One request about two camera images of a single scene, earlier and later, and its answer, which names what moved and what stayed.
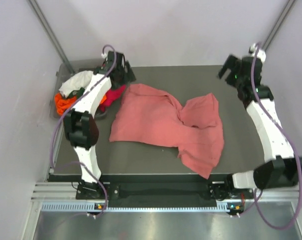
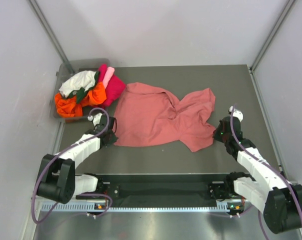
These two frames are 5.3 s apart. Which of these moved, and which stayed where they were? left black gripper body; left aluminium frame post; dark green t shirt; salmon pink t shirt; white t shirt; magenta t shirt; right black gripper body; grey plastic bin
Moved: left black gripper body; salmon pink t shirt; right black gripper body
Stayed: magenta t shirt; grey plastic bin; dark green t shirt; white t shirt; left aluminium frame post
